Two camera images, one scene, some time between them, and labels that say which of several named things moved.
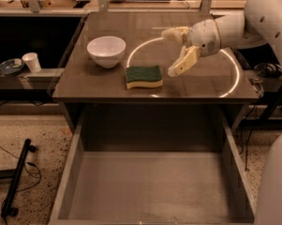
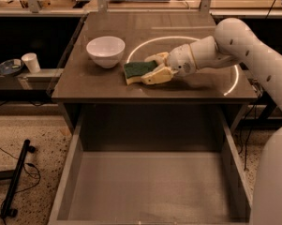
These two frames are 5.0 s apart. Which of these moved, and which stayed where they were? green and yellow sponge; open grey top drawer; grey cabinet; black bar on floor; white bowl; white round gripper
Moved: green and yellow sponge; white round gripper
Stayed: white bowl; grey cabinet; black bar on floor; open grey top drawer
